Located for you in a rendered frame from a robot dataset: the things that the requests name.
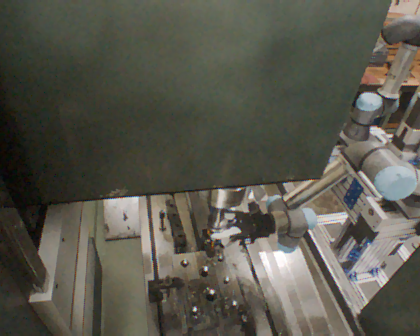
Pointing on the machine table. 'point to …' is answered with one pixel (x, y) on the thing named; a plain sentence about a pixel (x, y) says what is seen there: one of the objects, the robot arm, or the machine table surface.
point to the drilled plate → (206, 290)
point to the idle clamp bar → (175, 223)
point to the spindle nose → (223, 198)
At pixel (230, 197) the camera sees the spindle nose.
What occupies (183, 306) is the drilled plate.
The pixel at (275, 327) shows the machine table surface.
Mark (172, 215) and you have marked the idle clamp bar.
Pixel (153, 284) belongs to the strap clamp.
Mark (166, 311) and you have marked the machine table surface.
